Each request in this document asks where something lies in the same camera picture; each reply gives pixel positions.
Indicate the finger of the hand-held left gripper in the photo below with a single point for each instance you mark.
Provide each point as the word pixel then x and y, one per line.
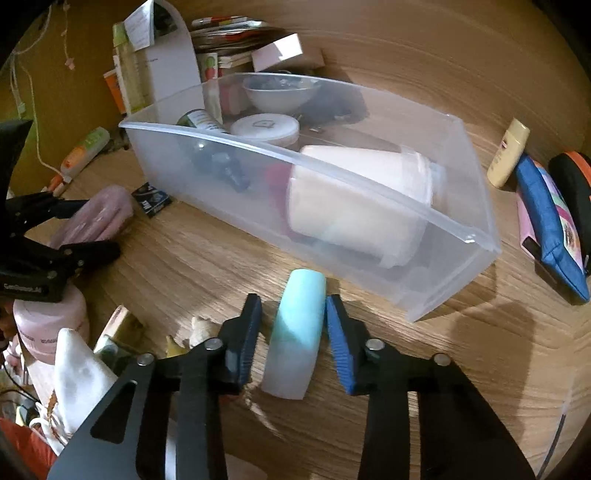
pixel 92 256
pixel 60 207

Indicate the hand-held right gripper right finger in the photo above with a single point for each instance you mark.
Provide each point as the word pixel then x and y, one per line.
pixel 339 350

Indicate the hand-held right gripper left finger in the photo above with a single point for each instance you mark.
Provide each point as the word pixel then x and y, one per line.
pixel 247 341

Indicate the pink soft bundle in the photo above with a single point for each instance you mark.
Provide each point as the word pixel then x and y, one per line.
pixel 104 207

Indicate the teal and white bar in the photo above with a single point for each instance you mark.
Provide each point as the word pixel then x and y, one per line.
pixel 295 332

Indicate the clear plastic storage box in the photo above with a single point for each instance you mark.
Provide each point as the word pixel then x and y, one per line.
pixel 438 277

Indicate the pink jar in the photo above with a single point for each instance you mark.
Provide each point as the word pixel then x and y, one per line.
pixel 51 323

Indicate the orange and green tube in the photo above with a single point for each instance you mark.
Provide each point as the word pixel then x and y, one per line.
pixel 85 152

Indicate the small black box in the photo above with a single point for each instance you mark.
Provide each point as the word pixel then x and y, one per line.
pixel 152 199

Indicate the white paper roll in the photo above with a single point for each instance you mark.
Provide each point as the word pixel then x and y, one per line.
pixel 360 207

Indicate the green and white carton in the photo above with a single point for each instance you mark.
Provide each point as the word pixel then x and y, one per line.
pixel 129 78

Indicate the dark object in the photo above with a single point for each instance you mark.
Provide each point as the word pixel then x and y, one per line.
pixel 231 173

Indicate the green label bottle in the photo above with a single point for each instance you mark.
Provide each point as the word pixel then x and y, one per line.
pixel 201 119

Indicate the orange jacket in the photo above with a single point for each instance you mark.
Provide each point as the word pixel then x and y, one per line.
pixel 23 447

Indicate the white cardboard box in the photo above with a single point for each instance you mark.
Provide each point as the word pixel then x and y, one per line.
pixel 173 64

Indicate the white paper tag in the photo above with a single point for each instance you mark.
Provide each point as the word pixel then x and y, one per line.
pixel 141 25

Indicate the white round jar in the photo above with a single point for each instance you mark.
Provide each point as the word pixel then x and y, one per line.
pixel 265 129

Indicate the stack of books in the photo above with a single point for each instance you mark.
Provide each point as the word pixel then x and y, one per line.
pixel 231 41

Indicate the blue zip pouch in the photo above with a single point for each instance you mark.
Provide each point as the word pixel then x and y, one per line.
pixel 549 230

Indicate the white bowl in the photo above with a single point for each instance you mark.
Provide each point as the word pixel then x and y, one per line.
pixel 277 99

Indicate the pale yellow tube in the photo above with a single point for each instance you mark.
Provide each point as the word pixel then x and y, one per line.
pixel 508 152

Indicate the pink and white box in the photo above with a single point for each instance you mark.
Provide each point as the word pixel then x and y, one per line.
pixel 281 51

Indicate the black and orange case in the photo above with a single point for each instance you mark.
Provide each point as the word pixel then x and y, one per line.
pixel 575 177

